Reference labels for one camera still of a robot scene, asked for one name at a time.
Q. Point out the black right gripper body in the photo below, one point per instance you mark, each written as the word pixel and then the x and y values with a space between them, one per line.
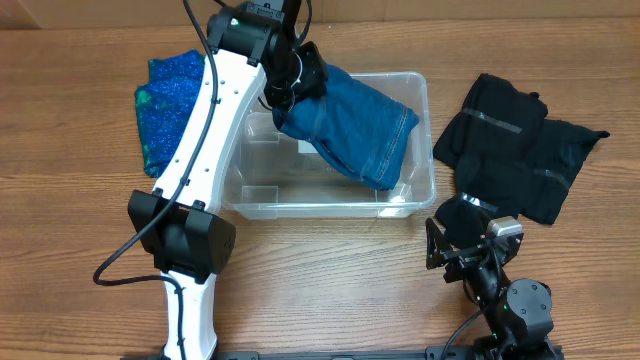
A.
pixel 463 262

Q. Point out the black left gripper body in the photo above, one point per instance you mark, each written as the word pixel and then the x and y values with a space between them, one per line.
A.
pixel 307 76

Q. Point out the blue denim jeans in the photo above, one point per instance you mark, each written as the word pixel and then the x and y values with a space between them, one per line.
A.
pixel 362 133

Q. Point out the blue green sequin cloth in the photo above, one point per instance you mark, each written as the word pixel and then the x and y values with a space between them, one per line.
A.
pixel 163 107

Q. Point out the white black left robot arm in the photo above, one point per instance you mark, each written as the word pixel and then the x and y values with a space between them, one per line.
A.
pixel 252 49

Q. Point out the white label in bin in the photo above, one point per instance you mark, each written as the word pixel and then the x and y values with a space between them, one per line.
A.
pixel 305 147

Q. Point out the clear plastic storage bin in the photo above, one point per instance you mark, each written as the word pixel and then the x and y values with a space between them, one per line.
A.
pixel 269 179

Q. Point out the black folded garment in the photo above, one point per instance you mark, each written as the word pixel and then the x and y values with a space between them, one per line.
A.
pixel 508 158

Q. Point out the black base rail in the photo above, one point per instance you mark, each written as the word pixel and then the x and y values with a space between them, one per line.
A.
pixel 350 355

